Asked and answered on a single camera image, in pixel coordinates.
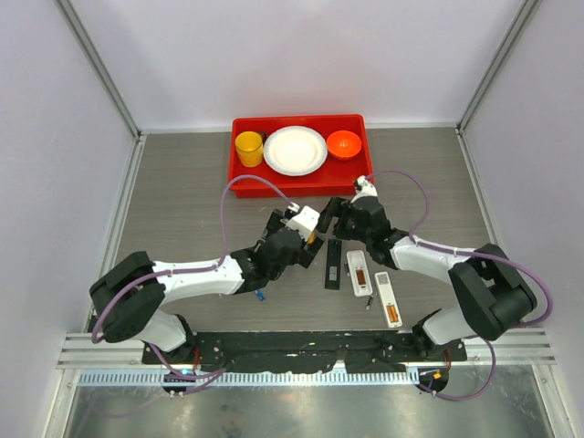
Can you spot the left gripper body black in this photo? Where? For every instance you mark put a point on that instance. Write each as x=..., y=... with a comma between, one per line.
x=276, y=222

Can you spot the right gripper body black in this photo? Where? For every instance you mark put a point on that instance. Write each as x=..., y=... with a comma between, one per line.
x=347, y=227

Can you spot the black remote blue batteries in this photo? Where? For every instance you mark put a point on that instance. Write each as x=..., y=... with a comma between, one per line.
x=333, y=264

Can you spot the white remote control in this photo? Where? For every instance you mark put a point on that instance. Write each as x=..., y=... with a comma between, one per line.
x=359, y=273

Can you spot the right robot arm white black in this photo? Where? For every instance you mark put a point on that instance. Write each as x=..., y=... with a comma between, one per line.
x=491, y=295

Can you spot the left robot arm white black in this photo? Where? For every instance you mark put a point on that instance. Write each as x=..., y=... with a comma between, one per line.
x=129, y=298

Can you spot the white remote orange batteries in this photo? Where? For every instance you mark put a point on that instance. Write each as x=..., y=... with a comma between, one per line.
x=387, y=297

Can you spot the red plastic tray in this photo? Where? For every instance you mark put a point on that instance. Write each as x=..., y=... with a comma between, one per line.
x=334, y=177

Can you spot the orange plastic bowl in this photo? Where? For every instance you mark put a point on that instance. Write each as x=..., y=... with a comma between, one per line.
x=344, y=144

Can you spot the white paper plate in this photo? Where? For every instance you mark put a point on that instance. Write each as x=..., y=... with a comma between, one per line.
x=295, y=151

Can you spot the orange AAA battery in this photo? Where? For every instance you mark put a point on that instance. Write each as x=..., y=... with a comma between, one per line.
x=393, y=314

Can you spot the yellow plastic cup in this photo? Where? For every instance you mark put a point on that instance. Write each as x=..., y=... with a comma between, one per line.
x=249, y=148

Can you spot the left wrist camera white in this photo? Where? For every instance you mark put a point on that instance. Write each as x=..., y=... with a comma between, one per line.
x=302, y=219

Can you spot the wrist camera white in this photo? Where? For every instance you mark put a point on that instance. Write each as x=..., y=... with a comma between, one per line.
x=302, y=219
x=363, y=188

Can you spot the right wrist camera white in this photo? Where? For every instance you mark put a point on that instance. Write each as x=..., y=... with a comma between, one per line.
x=363, y=188

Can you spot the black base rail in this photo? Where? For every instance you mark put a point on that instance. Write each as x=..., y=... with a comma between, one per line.
x=308, y=352

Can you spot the white slotted cable duct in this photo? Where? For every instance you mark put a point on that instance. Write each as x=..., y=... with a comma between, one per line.
x=160, y=377

